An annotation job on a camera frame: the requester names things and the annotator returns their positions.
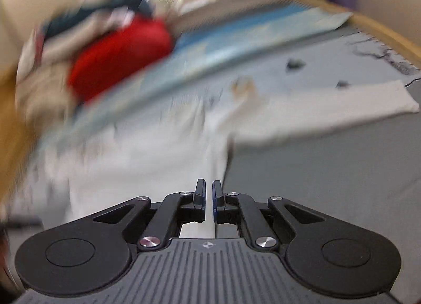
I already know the blue patterned mat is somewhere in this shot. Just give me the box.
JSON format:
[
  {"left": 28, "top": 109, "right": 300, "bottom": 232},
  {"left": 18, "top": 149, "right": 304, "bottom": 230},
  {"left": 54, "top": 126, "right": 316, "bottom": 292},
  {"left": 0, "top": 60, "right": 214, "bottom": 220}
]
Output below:
[{"left": 36, "top": 1, "right": 354, "bottom": 160}]

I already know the red folded cloth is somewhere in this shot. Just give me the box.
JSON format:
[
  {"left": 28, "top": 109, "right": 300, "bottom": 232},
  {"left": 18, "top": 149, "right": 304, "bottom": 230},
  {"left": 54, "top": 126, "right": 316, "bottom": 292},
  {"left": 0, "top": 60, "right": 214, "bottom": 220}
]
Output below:
[{"left": 67, "top": 16, "right": 175, "bottom": 102}]

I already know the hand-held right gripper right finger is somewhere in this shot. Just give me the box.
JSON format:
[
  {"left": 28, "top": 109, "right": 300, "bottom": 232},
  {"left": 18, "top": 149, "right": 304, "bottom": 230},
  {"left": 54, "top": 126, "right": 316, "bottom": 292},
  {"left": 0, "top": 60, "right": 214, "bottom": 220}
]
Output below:
[{"left": 212, "top": 179, "right": 327, "bottom": 252}]

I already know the white shirt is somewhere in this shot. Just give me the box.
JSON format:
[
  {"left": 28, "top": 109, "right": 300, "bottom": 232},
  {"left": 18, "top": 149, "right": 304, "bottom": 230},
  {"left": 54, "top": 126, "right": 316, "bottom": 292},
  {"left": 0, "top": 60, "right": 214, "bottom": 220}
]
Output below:
[{"left": 29, "top": 80, "right": 420, "bottom": 239}]

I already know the grey printed bed sheet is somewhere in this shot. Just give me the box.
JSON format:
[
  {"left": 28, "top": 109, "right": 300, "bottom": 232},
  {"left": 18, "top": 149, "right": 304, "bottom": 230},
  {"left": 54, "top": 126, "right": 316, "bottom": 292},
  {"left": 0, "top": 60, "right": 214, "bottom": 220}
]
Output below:
[{"left": 0, "top": 24, "right": 421, "bottom": 304}]

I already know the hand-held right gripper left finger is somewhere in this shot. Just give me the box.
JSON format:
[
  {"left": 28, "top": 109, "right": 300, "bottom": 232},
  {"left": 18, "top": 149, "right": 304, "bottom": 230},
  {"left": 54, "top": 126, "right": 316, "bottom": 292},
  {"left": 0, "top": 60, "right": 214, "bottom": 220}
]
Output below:
[{"left": 94, "top": 179, "right": 207, "bottom": 252}]

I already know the dark teal cloth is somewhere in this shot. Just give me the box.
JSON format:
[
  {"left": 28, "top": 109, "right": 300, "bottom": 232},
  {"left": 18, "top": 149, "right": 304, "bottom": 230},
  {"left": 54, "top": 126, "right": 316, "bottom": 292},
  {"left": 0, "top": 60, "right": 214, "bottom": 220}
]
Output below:
[{"left": 43, "top": 0, "right": 152, "bottom": 38}]

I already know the cream folded cloth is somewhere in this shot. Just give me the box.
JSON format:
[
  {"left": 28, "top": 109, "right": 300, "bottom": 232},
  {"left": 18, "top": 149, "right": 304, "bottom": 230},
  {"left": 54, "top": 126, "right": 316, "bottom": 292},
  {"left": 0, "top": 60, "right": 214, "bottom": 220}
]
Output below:
[{"left": 15, "top": 41, "right": 83, "bottom": 123}]

